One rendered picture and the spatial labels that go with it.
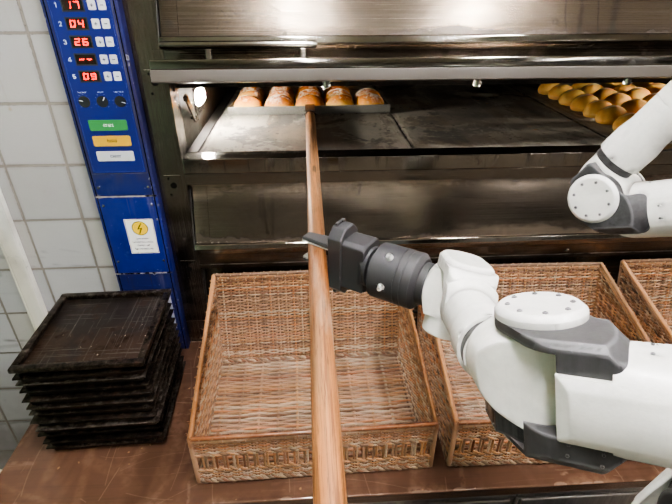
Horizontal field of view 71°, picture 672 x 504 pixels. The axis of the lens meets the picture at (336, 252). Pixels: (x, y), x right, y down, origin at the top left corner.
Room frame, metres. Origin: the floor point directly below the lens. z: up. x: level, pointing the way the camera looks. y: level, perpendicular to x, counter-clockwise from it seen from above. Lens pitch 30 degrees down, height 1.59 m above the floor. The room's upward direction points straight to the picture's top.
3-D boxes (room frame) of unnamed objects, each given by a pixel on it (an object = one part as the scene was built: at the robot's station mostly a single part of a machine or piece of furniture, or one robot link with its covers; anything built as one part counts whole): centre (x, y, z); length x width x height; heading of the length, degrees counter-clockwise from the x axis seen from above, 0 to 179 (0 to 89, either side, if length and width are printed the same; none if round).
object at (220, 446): (0.93, 0.06, 0.72); 0.56 x 0.49 x 0.28; 94
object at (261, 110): (1.81, 0.10, 1.20); 0.55 x 0.36 x 0.03; 93
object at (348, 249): (0.64, -0.05, 1.19); 0.12 x 0.10 x 0.13; 58
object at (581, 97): (1.70, -1.06, 1.21); 0.61 x 0.48 x 0.06; 3
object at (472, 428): (0.96, -0.53, 0.72); 0.56 x 0.49 x 0.28; 92
